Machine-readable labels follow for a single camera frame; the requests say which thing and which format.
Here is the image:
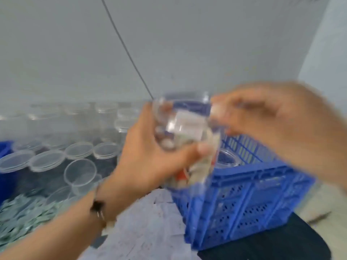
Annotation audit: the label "clear plastic jar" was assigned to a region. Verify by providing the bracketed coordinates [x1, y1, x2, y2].
[152, 90, 221, 193]

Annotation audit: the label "person's right hand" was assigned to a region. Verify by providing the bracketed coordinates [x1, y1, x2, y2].
[210, 81, 342, 171]

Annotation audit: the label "sachets inside clear jar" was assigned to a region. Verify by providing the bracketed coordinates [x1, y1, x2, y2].
[160, 110, 220, 188]

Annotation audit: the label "thin black cable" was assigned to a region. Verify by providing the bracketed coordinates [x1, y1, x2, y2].
[100, 0, 154, 100]

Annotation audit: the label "person's right forearm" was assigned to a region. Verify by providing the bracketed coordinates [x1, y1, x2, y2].
[308, 116, 347, 194]

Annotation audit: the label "blue plastic bin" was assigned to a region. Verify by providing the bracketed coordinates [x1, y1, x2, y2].
[0, 140, 17, 207]

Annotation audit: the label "pile of green-white sachets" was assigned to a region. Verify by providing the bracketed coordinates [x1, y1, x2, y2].
[0, 193, 82, 242]

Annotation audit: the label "person's left forearm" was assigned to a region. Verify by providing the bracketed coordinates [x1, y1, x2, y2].
[0, 187, 114, 260]

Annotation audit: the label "empty clear jar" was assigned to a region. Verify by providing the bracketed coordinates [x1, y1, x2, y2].
[216, 149, 242, 169]

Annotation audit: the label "person's left hand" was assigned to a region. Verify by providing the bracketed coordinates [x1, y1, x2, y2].
[99, 101, 210, 222]

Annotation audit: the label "pile of white paper sachets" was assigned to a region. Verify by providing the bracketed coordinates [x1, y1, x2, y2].
[91, 188, 202, 260]

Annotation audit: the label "black fabric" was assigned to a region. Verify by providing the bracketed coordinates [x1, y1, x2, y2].
[197, 212, 336, 260]

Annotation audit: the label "group of lidded clear jars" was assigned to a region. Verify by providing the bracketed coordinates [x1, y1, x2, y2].
[0, 101, 152, 205]

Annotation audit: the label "blue perforated plastic crate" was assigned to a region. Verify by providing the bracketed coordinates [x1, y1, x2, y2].
[171, 133, 316, 251]

